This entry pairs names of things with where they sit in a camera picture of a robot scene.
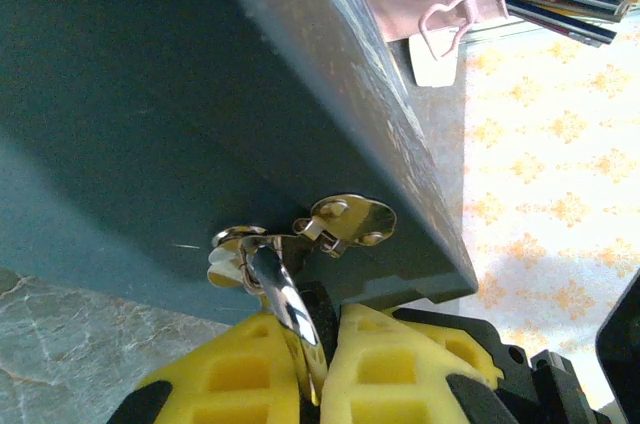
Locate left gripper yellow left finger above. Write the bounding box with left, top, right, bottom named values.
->
left=105, top=312, right=307, bottom=424

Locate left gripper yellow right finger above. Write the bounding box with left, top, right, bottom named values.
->
left=318, top=302, right=504, bottom=424

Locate silver box hasp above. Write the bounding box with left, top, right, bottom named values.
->
left=206, top=192, right=399, bottom=291

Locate starry night painted box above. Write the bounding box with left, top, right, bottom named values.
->
left=0, top=0, right=480, bottom=326

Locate white plastic device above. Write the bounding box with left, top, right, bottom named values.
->
left=406, top=32, right=460, bottom=90

